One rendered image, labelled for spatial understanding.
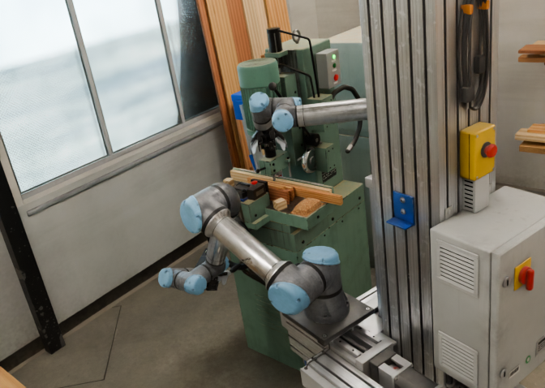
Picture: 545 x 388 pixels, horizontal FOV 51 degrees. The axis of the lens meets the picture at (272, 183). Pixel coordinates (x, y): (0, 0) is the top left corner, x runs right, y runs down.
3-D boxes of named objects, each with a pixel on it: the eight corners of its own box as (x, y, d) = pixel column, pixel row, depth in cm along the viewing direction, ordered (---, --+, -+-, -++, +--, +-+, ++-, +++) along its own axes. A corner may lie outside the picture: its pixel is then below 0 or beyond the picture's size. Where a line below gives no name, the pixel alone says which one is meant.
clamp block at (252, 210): (228, 217, 254) (224, 199, 251) (247, 204, 263) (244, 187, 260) (252, 223, 245) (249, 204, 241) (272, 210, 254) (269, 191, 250)
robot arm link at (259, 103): (269, 106, 206) (246, 107, 207) (273, 124, 216) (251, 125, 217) (271, 89, 210) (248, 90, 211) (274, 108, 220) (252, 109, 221)
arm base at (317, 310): (358, 308, 189) (357, 283, 185) (324, 329, 182) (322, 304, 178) (328, 291, 201) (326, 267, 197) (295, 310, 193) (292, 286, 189)
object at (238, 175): (231, 179, 285) (229, 170, 283) (233, 178, 287) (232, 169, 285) (330, 200, 248) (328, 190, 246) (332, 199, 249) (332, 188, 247)
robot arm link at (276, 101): (300, 122, 207) (270, 123, 208) (302, 114, 217) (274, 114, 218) (299, 102, 203) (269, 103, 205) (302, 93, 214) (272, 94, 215)
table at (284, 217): (194, 213, 270) (191, 201, 267) (237, 187, 290) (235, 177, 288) (295, 241, 232) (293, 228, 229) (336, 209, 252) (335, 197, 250)
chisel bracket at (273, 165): (260, 176, 261) (258, 159, 258) (279, 165, 271) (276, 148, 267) (272, 179, 257) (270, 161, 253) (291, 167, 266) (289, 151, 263)
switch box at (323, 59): (319, 88, 260) (315, 53, 254) (331, 82, 267) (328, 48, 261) (329, 88, 257) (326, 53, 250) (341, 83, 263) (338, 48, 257)
